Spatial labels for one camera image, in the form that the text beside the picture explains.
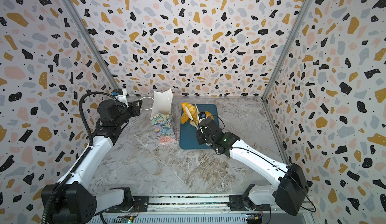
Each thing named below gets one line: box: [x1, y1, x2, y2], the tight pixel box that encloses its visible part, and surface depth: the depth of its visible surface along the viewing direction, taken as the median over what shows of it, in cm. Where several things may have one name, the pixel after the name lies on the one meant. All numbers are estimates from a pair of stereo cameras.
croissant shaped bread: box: [181, 102, 200, 127], surface depth 83 cm
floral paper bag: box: [150, 88, 177, 144], surface depth 88 cm
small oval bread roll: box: [179, 112, 190, 125], surface depth 105 cm
